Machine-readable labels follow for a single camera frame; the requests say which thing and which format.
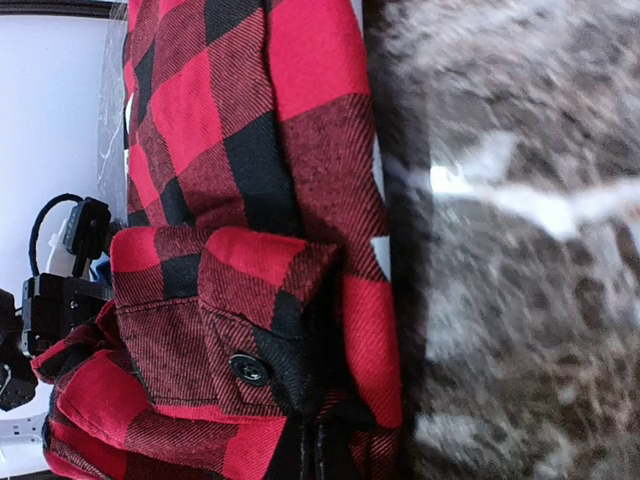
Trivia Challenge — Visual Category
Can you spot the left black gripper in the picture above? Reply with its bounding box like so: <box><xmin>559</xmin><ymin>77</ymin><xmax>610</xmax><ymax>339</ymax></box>
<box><xmin>21</xmin><ymin>273</ymin><xmax>113</xmax><ymax>355</ymax></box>

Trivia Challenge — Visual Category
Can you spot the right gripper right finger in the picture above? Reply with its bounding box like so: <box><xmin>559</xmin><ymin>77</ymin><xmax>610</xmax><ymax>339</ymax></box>
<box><xmin>315</xmin><ymin>421</ymin><xmax>360</xmax><ymax>480</ymax></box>

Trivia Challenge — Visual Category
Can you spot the red black plaid shirt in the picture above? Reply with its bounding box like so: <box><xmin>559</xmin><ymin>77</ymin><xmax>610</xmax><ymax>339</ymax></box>
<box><xmin>33</xmin><ymin>0</ymin><xmax>403</xmax><ymax>479</ymax></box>

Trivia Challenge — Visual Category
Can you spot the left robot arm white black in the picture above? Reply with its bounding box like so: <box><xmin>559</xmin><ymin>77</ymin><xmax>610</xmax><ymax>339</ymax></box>
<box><xmin>1</xmin><ymin>273</ymin><xmax>113</xmax><ymax>479</ymax></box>

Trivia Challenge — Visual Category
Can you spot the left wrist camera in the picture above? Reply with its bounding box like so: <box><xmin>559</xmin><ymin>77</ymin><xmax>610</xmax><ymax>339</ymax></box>
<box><xmin>28</xmin><ymin>193</ymin><xmax>111</xmax><ymax>278</ymax></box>

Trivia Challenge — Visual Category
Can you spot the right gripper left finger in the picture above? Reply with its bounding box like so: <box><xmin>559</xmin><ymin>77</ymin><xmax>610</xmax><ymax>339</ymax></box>
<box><xmin>264</xmin><ymin>418</ymin><xmax>315</xmax><ymax>480</ymax></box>

